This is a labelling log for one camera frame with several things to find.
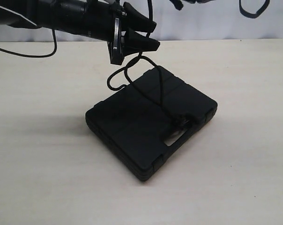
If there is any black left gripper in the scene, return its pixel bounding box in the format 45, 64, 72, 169
106, 0, 160, 65

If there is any black cord with loop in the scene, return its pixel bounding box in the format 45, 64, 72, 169
106, 0, 191, 132

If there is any black plastic tool case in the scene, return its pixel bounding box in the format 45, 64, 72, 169
85, 67, 218, 181

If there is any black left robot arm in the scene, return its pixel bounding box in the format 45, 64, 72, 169
0, 0, 160, 65

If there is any white backdrop curtain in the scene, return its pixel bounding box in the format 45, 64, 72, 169
0, 0, 283, 42

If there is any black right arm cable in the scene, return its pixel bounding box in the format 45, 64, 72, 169
169, 0, 268, 19

